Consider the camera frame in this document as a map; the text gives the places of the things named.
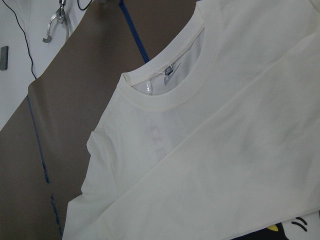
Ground cream long-sleeve cat shirt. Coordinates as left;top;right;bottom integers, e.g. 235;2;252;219
63;0;320;240

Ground long blue tape strip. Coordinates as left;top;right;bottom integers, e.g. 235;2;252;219
118;0;150;63

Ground metal clamp hook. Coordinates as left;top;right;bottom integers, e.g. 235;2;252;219
42;0;70;44

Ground small grey block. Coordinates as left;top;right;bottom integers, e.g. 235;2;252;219
0;46;9;71

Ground thin black cable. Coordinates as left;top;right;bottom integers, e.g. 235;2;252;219
4;0;38;80

